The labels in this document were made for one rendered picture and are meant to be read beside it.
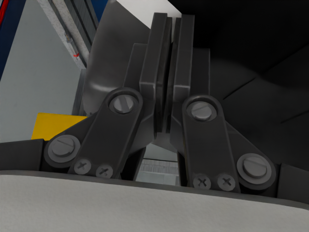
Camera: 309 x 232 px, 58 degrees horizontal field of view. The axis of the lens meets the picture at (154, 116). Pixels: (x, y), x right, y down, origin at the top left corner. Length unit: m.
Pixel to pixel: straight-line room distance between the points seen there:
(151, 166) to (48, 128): 0.52
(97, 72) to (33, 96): 0.97
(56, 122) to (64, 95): 0.59
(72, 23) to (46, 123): 0.17
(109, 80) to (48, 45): 1.06
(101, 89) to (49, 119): 0.34
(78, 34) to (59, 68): 0.66
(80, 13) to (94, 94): 0.33
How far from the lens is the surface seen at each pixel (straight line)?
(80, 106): 0.58
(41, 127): 0.51
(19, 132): 1.11
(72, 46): 0.52
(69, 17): 0.47
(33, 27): 1.30
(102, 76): 0.17
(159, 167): 0.95
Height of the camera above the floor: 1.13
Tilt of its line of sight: 19 degrees down
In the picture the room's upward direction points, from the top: 173 degrees counter-clockwise
